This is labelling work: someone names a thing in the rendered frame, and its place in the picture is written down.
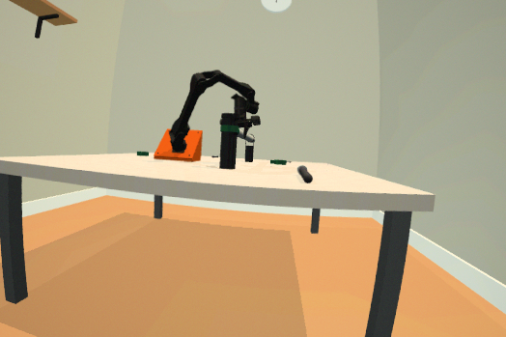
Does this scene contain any black cylinder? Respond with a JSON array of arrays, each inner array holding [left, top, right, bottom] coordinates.
[[219, 113, 239, 170]]

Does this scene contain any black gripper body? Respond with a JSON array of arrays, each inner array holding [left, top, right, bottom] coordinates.
[[219, 105, 261, 126]]

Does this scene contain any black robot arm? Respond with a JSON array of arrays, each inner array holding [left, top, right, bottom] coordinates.
[[169, 70, 260, 154]]

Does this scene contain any dark green cup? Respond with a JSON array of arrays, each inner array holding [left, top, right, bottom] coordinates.
[[220, 125, 239, 135]]

